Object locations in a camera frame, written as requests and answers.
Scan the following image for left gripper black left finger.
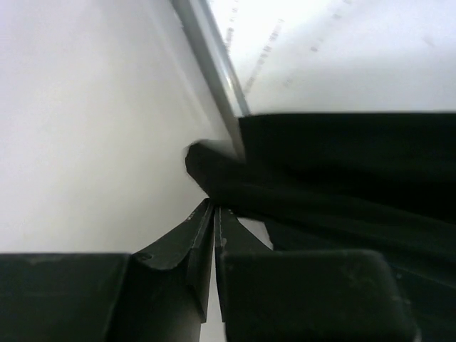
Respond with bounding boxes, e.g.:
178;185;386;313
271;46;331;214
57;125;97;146
1;199;214;341

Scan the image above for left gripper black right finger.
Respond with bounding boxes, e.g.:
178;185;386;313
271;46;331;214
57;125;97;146
214;208;420;341

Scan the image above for black trousers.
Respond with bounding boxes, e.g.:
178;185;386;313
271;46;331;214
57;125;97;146
185;113;455;341

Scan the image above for aluminium side rail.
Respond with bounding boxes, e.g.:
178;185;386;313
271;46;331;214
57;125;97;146
172;0;251;158

